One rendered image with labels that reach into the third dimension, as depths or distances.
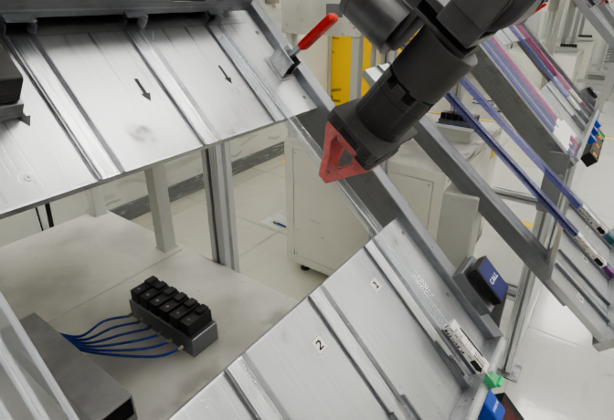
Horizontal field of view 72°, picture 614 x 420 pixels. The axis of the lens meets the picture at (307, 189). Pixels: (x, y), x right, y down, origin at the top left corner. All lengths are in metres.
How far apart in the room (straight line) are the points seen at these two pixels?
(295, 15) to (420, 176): 0.69
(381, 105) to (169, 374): 0.49
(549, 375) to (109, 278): 1.36
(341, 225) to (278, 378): 1.30
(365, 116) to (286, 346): 0.22
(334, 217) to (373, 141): 1.25
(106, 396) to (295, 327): 0.31
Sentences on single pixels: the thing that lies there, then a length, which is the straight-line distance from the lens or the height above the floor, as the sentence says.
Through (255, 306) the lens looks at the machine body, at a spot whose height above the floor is 0.62.
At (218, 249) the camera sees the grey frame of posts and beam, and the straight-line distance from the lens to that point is 0.88.
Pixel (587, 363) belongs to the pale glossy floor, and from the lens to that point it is 1.80.
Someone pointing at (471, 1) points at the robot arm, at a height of 1.11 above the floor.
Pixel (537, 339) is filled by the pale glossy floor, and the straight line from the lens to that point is 1.81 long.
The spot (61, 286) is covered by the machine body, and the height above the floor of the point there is 0.62.
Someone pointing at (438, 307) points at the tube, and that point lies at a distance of 0.51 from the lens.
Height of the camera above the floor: 1.11
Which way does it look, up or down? 24 degrees down
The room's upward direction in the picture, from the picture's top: straight up
